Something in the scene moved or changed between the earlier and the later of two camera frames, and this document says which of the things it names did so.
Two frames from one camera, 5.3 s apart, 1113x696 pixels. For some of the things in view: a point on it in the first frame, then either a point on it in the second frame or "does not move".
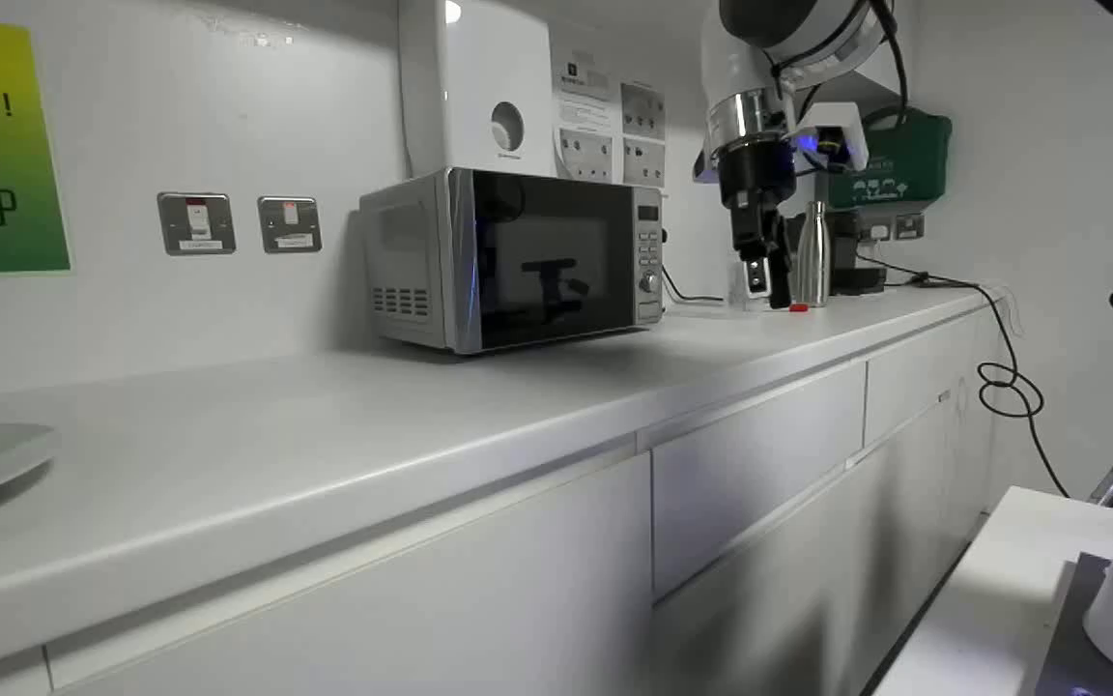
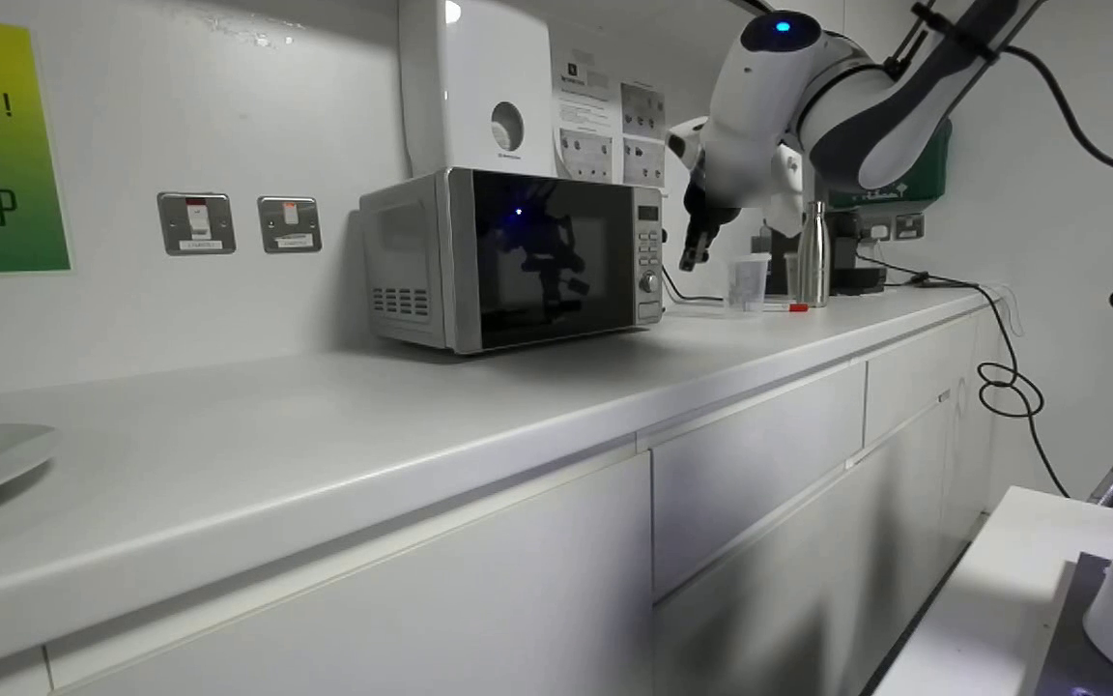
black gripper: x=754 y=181 → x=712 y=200
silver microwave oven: x=500 y=261 does not move
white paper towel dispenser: x=497 y=89 does not move
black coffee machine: x=844 y=233 does not move
